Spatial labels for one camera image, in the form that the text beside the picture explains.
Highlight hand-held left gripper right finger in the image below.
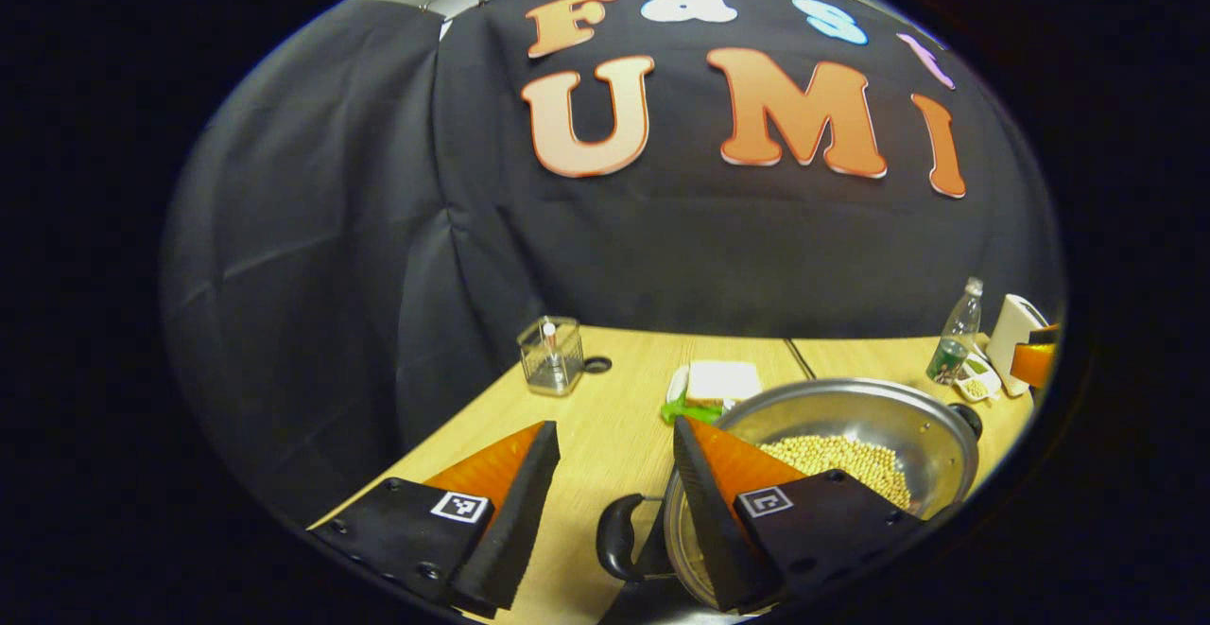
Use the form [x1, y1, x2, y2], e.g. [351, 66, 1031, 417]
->
[671, 415, 923, 615]

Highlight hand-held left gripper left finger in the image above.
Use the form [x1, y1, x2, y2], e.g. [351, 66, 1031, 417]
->
[310, 420, 562, 618]

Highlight black induction cooktop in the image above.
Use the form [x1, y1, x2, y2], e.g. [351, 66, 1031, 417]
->
[597, 573, 757, 625]

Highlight stainless steel pot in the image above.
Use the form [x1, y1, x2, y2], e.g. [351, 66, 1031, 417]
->
[596, 377, 984, 612]

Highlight white toaster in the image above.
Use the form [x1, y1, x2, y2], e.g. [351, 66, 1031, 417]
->
[986, 294, 1050, 397]

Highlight white divided dish of beans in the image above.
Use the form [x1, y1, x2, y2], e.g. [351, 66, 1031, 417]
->
[953, 351, 1003, 404]

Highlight clear plastic water bottle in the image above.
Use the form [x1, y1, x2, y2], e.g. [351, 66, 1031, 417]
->
[925, 277, 984, 386]

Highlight sandwich with lettuce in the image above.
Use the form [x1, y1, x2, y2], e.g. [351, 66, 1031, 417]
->
[660, 360, 763, 425]

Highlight pile of soybeans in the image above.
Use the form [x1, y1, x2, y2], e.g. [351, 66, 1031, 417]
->
[695, 434, 913, 598]

